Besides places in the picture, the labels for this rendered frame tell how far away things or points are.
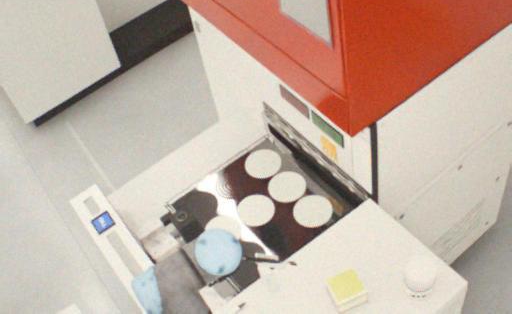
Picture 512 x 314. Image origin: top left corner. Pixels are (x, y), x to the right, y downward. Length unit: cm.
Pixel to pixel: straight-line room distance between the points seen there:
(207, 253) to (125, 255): 66
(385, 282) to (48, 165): 225
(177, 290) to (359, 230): 65
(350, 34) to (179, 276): 53
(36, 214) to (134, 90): 89
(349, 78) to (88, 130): 232
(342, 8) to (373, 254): 63
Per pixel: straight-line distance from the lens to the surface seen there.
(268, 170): 174
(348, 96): 127
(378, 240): 151
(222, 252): 99
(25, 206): 322
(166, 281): 100
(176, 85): 341
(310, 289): 145
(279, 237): 161
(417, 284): 135
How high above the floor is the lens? 226
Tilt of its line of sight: 48 degrees down
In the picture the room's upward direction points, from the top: 7 degrees counter-clockwise
